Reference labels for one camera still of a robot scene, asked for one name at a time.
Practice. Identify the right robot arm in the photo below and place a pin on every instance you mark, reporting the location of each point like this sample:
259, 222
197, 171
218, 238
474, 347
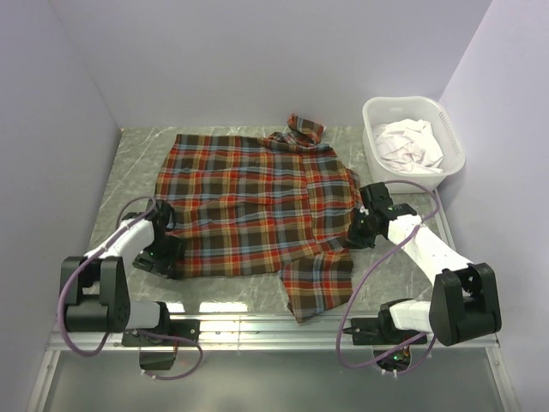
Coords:
464, 302

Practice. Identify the white shirt in basket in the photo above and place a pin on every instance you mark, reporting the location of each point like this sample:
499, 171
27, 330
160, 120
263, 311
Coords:
408, 146

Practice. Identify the black box under rail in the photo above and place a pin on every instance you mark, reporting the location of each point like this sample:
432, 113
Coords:
158, 360

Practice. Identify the aluminium rail frame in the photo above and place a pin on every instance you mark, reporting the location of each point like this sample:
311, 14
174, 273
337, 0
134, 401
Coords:
255, 357

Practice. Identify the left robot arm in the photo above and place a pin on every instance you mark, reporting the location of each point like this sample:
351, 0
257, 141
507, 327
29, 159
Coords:
94, 292

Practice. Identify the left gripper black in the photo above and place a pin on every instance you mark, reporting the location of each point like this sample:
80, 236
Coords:
176, 249

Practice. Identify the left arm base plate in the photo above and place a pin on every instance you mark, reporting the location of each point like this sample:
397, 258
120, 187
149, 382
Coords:
158, 337

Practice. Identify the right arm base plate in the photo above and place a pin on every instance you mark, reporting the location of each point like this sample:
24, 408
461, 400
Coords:
364, 330

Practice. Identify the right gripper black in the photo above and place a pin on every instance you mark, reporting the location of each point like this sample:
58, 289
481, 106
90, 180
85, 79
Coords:
354, 239

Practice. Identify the plaid long sleeve shirt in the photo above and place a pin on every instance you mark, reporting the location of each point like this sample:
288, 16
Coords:
251, 205

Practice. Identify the white plastic basket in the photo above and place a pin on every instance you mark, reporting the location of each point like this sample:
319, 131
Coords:
386, 110

